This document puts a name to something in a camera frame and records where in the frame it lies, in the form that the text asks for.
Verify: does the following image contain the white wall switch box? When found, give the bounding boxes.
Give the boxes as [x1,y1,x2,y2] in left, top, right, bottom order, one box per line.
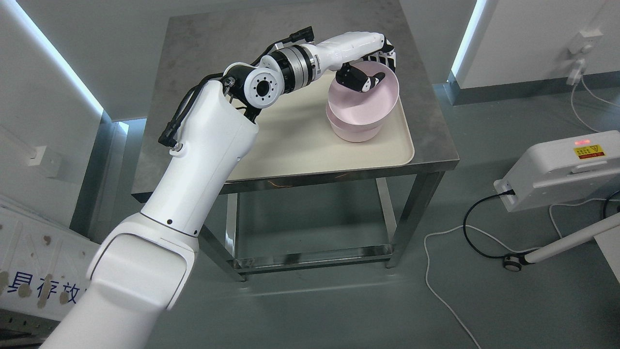
[27,146,62,171]

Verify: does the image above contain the stainless steel table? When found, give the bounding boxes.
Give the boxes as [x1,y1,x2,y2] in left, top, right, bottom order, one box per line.
[132,0,459,281]

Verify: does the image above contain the white sign with blue text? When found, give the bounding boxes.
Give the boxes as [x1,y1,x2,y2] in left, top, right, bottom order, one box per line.
[0,196,99,321]

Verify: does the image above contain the black power cable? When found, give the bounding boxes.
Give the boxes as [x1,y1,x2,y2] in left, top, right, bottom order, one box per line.
[463,190,541,259]

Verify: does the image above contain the white device box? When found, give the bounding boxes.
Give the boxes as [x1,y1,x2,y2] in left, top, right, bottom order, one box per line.
[494,130,620,212]

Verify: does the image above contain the pink bowl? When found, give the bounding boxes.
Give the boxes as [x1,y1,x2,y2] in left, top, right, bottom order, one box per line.
[327,61,400,128]
[325,103,389,142]

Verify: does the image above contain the white stand leg with caster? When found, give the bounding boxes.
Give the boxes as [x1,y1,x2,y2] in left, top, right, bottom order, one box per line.
[502,213,620,272]

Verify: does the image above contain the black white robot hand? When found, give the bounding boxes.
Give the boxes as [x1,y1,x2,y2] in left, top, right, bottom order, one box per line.
[304,32,396,93]

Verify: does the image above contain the beige plastic tray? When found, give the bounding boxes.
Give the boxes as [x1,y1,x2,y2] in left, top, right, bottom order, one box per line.
[228,71,416,183]

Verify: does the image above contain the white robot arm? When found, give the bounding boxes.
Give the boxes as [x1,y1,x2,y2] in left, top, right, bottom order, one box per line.
[42,27,317,349]

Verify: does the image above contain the white wall socket plug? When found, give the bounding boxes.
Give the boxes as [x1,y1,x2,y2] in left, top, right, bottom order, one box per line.
[565,29,603,86]

